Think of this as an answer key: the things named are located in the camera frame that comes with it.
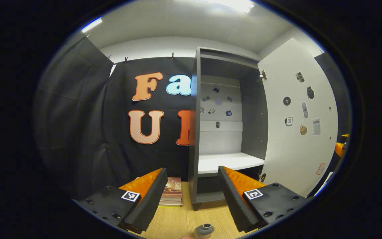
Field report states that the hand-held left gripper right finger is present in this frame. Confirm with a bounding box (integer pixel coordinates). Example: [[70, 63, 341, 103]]
[[218, 166, 314, 233]]

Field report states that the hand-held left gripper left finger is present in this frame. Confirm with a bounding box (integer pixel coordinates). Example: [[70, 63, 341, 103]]
[[73, 168, 168, 234]]

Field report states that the silver bottle with pink label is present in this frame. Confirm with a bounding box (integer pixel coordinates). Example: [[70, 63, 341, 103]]
[[193, 223, 216, 239]]

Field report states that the white cabinet door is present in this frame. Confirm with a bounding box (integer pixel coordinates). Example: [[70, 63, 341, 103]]
[[258, 37, 339, 198]]

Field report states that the grey cabinet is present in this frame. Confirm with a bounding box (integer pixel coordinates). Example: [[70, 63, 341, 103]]
[[188, 46, 268, 211]]

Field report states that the stack of books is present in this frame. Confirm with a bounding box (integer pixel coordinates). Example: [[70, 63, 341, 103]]
[[159, 177, 183, 207]]

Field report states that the black backdrop cloth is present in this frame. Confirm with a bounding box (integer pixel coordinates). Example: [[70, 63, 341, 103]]
[[35, 35, 352, 199]]

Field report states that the long ceiling light strip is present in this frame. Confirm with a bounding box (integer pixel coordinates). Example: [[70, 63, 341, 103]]
[[81, 17, 102, 33]]

